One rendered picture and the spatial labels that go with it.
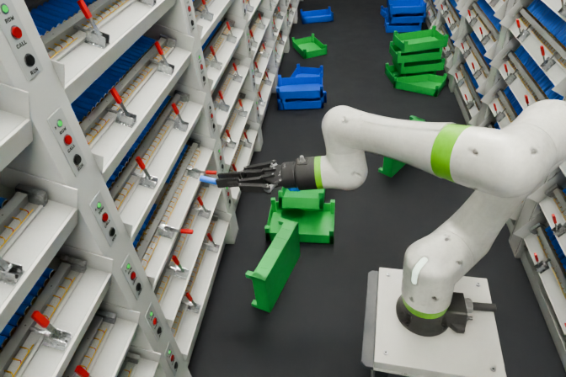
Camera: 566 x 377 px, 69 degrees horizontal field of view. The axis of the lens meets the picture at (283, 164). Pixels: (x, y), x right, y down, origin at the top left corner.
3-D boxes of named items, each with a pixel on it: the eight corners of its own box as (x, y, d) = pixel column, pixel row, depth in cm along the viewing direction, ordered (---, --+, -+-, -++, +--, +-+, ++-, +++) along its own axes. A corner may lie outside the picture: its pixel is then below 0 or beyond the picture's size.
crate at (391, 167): (420, 150, 230) (407, 145, 234) (425, 119, 217) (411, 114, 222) (391, 177, 213) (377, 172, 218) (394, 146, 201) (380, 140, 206)
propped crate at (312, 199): (287, 183, 216) (286, 169, 213) (326, 185, 213) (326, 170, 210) (278, 208, 187) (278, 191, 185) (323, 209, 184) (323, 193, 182)
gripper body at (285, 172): (296, 155, 119) (264, 157, 121) (292, 173, 112) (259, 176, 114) (300, 175, 123) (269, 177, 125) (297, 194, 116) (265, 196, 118)
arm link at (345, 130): (430, 186, 85) (462, 167, 90) (429, 134, 80) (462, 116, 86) (316, 150, 113) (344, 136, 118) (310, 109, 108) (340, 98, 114)
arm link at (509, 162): (557, 185, 77) (563, 125, 72) (522, 219, 71) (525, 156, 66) (467, 162, 91) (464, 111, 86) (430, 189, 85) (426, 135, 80)
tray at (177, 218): (210, 158, 156) (216, 140, 150) (151, 298, 109) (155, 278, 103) (158, 141, 154) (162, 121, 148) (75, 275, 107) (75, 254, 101)
